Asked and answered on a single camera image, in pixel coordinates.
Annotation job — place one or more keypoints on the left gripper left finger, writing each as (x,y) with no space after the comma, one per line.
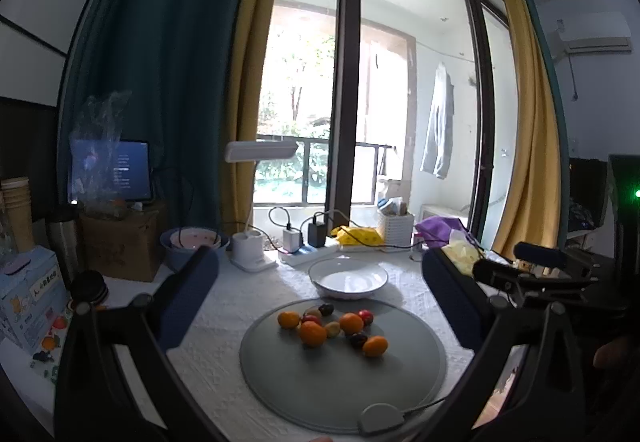
(93,400)

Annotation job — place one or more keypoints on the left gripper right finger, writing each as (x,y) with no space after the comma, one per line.
(491,327)

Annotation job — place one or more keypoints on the red cherry tomato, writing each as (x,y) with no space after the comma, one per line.
(366,318)
(309,318)

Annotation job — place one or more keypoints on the yellowish small fruit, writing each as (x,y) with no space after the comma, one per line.
(333,329)

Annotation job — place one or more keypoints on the dark cherry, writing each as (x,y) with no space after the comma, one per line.
(357,341)
(326,309)

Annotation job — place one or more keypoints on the small orange mandarin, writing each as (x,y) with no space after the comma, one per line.
(288,320)

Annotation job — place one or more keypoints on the large orange with stem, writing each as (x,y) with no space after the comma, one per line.
(312,334)

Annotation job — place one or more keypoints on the brownish small fruit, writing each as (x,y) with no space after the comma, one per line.
(313,312)

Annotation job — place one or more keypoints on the yellow curtain right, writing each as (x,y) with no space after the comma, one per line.
(533,206)

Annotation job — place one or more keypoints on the yellow curtain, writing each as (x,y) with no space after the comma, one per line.
(245,81)
(533,206)

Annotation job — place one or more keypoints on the tissue pack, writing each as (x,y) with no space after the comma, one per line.
(462,253)

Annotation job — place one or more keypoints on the purple cloth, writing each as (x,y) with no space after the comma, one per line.
(436,231)

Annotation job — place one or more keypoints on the blue printed carton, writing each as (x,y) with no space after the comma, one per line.
(32,295)

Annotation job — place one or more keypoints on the cardboard box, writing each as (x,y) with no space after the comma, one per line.
(128,249)

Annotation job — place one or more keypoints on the white perforated basket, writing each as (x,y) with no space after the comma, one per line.
(395,231)

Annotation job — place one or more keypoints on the hanging white shirt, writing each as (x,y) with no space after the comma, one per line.
(440,127)

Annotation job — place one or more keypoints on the blue bowl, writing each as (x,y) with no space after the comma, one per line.
(176,258)

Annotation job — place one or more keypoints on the white textured tablecloth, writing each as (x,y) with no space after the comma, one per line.
(115,382)

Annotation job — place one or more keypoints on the pink inner bowl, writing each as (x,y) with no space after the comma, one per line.
(194,238)

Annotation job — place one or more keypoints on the white plate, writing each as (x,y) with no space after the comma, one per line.
(347,278)

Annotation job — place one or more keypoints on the round grey-green mat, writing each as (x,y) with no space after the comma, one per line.
(326,388)

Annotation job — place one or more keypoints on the white desk lamp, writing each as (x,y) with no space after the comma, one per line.
(247,246)

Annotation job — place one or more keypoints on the white power strip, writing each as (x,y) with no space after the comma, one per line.
(308,254)

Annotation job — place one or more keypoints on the black charger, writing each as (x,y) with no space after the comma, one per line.
(316,233)

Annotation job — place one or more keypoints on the monitor screen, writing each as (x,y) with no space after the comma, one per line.
(119,169)

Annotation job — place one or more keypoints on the stacked paper cups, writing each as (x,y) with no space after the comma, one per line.
(16,197)

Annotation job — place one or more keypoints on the white charger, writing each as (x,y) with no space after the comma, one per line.
(291,240)

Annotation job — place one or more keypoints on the air conditioner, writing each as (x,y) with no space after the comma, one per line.
(590,33)

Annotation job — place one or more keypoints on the teal curtain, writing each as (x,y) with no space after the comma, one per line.
(172,59)

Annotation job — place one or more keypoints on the yellow curtain left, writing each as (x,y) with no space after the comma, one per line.
(245,81)

